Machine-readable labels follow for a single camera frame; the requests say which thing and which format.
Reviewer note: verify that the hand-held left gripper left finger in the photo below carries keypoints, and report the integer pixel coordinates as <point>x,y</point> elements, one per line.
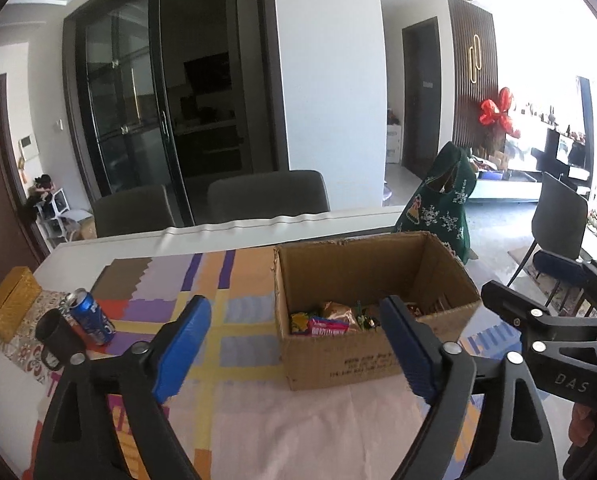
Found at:
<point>183,345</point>

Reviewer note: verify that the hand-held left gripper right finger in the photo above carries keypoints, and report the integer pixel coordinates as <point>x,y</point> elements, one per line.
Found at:
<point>408,350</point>

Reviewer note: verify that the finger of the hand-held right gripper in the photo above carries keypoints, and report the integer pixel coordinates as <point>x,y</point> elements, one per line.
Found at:
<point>528,310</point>
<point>560,266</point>

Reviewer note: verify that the brown cardboard box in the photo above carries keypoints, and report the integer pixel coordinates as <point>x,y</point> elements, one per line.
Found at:
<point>338,360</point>

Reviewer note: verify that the beige gold snack packet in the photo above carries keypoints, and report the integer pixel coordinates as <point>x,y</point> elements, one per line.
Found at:
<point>341,312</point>

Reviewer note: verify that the pink snack packet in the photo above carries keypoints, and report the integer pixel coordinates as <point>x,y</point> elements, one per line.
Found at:
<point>328,327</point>

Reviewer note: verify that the green snack packet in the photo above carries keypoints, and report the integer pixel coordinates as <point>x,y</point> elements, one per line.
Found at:
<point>300,324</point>

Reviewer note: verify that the person's right hand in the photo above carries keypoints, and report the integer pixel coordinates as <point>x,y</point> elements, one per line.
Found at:
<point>584,425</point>

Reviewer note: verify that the dark chair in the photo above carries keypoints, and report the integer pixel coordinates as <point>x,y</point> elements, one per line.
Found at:
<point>558,225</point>

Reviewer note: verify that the colourful patterned tablecloth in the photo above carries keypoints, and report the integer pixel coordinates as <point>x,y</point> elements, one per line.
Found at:
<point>248,320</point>

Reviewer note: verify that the white tv cabinet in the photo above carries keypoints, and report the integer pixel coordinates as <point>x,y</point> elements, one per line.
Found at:
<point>508,187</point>

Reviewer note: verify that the blue soda can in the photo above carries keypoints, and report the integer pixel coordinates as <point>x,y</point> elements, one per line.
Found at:
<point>92,317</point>

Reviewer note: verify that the black mug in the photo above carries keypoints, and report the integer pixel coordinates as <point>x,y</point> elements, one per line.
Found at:
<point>58,340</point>

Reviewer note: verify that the green knitted bag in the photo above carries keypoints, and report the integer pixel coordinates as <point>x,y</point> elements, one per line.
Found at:
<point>441,210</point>

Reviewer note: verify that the grey chair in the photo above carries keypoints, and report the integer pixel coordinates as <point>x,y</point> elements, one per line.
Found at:
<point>133,212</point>
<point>268,197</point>

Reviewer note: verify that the patterned placemat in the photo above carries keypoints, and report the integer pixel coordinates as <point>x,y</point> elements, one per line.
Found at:
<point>28,355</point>

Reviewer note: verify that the red flower decoration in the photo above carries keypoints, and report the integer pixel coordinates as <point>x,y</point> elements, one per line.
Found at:
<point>498,112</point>

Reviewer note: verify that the yellow tissue box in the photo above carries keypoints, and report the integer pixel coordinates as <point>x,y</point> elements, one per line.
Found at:
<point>11,302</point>

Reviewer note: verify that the white rack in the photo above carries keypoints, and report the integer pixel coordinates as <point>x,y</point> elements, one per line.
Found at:
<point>61,215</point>

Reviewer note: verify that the white storage box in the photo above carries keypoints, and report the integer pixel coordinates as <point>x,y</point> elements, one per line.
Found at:
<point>394,142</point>

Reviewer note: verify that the black plush toy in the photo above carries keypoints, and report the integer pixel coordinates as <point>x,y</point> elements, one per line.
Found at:
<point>37,195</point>

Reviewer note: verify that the dark interior door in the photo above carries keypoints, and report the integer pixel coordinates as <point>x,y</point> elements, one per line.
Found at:
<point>421,100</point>

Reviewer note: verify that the black glass sliding door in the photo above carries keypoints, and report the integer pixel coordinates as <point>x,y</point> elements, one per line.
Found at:
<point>168,90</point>

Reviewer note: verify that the white intercom panel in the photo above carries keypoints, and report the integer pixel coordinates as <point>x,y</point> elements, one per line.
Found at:
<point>27,142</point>

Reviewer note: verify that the wood slat wall panel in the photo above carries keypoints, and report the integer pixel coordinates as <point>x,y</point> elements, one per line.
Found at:
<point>473,70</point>

